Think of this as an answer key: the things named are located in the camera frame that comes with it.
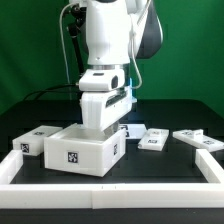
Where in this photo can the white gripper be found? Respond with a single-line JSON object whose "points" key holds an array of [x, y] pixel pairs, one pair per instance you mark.
{"points": [[102, 109]]}

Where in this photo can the white marker sheet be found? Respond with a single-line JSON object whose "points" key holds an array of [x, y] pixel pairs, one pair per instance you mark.
{"points": [[132, 131]]}

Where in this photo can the white U-shaped fence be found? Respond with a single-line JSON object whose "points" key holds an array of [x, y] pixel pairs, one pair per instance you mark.
{"points": [[209, 194]]}

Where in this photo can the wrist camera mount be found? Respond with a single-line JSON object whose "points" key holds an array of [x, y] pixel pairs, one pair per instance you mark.
{"points": [[102, 80]]}

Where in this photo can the white cabinet door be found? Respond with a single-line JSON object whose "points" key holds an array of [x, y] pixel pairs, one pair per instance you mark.
{"points": [[154, 139], [198, 139]]}

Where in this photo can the white cabinet box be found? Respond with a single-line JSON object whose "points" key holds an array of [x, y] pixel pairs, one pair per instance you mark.
{"points": [[84, 151]]}

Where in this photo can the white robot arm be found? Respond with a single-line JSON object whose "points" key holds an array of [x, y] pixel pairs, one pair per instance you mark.
{"points": [[117, 33]]}

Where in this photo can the white cabinet top block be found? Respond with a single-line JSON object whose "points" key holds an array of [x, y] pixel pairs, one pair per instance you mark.
{"points": [[32, 142]]}

